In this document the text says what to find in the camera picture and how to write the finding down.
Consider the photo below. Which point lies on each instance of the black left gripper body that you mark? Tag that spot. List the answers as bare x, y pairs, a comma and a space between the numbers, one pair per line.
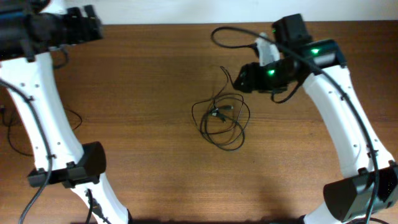
78, 23

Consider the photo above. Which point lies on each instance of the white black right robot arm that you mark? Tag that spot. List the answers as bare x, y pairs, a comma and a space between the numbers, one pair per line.
369, 170

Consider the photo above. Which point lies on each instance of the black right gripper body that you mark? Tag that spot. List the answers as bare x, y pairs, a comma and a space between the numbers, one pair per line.
249, 78

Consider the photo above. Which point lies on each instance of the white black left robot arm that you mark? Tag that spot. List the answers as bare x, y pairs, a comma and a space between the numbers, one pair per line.
30, 32

